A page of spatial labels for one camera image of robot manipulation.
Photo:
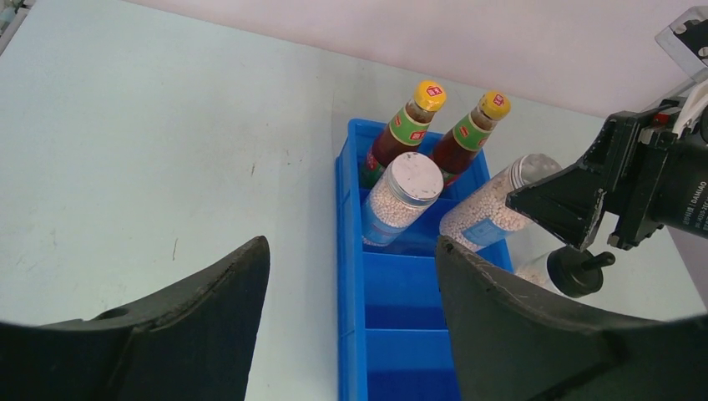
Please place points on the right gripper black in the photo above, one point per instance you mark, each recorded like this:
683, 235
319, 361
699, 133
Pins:
663, 180

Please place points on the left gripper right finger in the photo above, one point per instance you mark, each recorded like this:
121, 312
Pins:
512, 340

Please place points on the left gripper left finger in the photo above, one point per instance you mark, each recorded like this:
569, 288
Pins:
192, 340

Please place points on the white spice jar black lid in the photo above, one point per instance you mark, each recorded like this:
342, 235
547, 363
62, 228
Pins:
567, 271

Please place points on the clear jar silver lid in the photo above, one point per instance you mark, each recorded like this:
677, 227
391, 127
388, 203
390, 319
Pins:
483, 219
410, 184

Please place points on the red sauce bottle yellow cap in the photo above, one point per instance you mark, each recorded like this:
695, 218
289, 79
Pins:
457, 149

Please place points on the blue compartment tray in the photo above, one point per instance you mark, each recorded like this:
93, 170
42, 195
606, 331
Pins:
393, 339

